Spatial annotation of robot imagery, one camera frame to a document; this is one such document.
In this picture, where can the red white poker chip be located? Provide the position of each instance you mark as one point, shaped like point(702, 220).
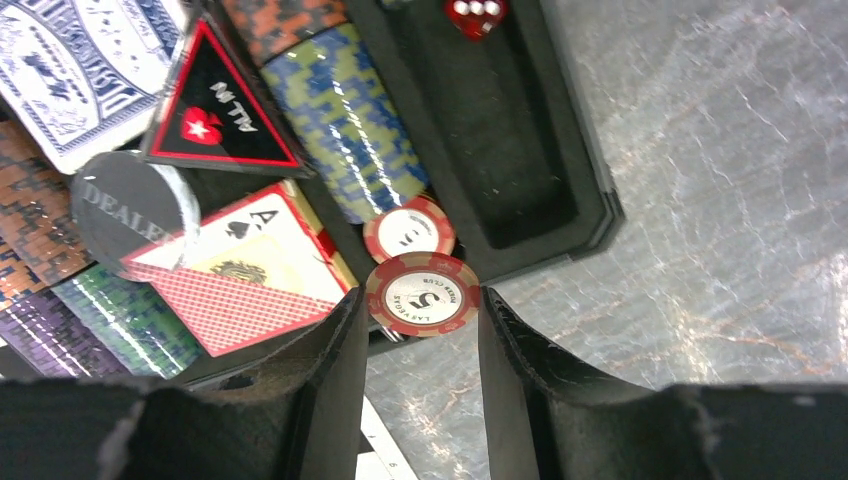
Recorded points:
point(423, 294)
point(419, 226)

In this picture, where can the green blue chip roll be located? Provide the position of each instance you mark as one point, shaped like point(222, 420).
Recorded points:
point(335, 101)

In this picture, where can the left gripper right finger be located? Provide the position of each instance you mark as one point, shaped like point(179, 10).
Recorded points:
point(550, 415)

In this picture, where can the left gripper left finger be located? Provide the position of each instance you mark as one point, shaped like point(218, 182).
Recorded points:
point(297, 418)

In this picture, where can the black white chessboard mat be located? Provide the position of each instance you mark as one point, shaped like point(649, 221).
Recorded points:
point(379, 457)

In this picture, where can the blue playing card deck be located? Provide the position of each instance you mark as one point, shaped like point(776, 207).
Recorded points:
point(84, 77)

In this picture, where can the teal poker chip roll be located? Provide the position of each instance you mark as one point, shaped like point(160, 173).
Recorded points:
point(132, 321)

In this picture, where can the black poker carrying case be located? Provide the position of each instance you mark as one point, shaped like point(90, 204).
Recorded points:
point(500, 127)

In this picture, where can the pink brown chip roll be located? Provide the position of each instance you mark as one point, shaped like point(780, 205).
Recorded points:
point(18, 281)

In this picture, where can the small red die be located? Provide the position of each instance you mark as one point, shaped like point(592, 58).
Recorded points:
point(475, 19)

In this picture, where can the red playing card deck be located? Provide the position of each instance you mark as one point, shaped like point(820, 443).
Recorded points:
point(261, 267)

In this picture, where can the purple poker chip roll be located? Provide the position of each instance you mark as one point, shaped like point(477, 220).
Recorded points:
point(53, 340)

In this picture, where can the clear round disc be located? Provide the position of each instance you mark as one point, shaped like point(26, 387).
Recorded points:
point(138, 220)

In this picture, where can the brown poker chip roll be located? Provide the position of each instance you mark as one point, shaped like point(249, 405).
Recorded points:
point(270, 27)

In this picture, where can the brown 100 chip roll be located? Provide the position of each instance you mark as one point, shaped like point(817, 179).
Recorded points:
point(35, 210)

